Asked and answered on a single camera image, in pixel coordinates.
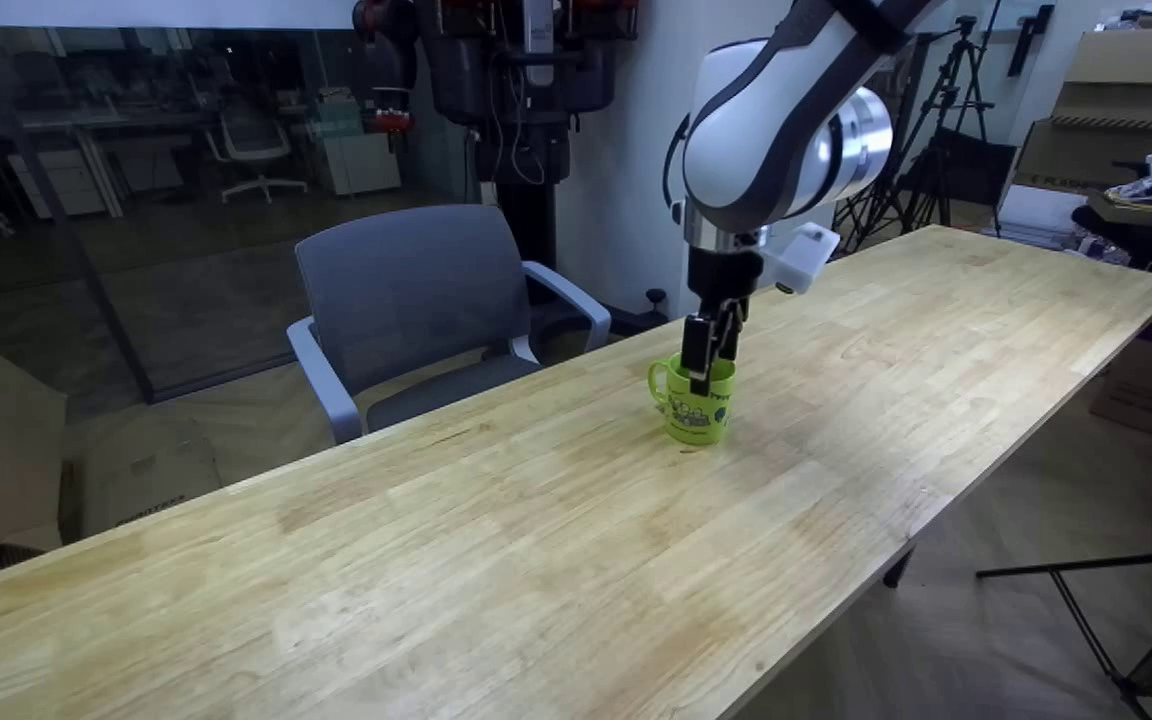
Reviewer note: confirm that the tall corrugated cardboard sheet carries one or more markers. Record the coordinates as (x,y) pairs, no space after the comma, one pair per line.
(1116,103)

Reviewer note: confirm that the white cabinet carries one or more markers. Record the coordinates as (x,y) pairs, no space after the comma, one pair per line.
(352,152)

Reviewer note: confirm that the black wall-mounted bracket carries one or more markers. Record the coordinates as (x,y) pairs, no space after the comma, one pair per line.
(1028,32)

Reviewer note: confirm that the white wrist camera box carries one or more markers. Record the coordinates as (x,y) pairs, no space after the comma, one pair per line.
(804,259)

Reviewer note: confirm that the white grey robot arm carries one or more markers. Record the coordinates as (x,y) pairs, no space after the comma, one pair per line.
(776,120)

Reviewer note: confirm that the black table leg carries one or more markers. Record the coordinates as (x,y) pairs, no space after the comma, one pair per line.
(896,571)

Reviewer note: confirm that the black camera tripod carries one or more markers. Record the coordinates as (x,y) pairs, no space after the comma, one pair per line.
(952,67)

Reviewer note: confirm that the black tripod stand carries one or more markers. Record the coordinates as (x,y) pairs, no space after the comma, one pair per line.
(1110,626)

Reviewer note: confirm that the white office swivel chair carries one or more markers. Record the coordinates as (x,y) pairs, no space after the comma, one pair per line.
(252,152)

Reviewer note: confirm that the cluttered dark side table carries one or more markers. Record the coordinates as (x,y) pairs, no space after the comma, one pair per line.
(1143,205)

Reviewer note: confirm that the green plastic mug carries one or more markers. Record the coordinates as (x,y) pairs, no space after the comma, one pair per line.
(696,410)

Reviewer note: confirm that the black equipment rack stand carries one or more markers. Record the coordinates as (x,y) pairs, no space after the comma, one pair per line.
(528,94)

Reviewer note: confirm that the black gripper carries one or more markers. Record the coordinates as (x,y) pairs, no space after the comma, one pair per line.
(722,278)

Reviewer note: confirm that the grey armchair white arms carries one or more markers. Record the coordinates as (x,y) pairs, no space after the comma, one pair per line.
(419,304)

